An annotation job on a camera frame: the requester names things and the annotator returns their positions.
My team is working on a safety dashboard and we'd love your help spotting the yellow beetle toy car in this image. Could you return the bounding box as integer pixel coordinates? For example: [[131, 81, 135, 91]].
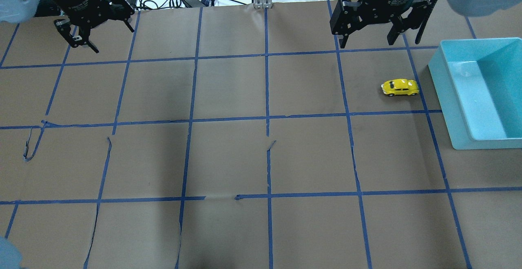
[[381, 78, 420, 97]]

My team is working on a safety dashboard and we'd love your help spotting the teal plastic bin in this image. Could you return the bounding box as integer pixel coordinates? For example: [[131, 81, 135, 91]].
[[429, 37, 522, 150]]

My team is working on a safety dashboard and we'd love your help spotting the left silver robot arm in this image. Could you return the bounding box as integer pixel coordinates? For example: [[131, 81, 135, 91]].
[[0, 0, 135, 53]]

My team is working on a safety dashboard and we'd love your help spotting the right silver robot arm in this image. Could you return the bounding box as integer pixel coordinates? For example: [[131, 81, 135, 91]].
[[329, 0, 521, 48]]

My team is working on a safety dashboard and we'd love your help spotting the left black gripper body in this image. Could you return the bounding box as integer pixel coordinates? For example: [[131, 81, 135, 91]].
[[43, 0, 135, 29]]

